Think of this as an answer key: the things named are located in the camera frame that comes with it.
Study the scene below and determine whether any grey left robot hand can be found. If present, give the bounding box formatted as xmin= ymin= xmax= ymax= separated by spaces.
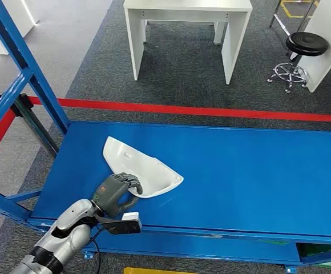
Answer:
xmin=91 ymin=172 xmax=143 ymax=219

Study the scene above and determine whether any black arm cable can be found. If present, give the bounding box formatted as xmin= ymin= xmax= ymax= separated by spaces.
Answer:
xmin=90 ymin=227 xmax=102 ymax=274

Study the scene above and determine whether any black round stool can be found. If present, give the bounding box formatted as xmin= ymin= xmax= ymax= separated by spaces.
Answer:
xmin=267 ymin=31 xmax=329 ymax=94

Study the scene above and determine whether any yellow floor tape square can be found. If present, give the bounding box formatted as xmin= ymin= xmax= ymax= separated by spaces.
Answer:
xmin=281 ymin=0 xmax=320 ymax=19
xmin=123 ymin=267 xmax=197 ymax=274

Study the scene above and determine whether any green plastic crate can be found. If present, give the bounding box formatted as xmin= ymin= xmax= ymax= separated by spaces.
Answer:
xmin=296 ymin=244 xmax=331 ymax=271

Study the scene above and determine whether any blue metal shelf rack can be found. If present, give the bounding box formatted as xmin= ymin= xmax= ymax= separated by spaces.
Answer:
xmin=0 ymin=0 xmax=331 ymax=274

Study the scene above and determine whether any white plastic car part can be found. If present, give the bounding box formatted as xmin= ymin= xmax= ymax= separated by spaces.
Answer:
xmin=103 ymin=136 xmax=184 ymax=199

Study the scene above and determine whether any white lit display block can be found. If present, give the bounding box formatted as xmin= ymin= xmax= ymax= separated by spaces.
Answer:
xmin=0 ymin=0 xmax=39 ymax=55

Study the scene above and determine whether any chrome metal frame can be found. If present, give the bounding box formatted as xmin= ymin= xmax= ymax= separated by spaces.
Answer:
xmin=269 ymin=0 xmax=317 ymax=37

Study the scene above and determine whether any chrome stanchion post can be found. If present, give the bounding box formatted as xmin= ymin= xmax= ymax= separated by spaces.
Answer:
xmin=0 ymin=93 xmax=61 ymax=159

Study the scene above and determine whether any white panel desk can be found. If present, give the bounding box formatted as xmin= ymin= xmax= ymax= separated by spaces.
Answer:
xmin=296 ymin=0 xmax=331 ymax=94

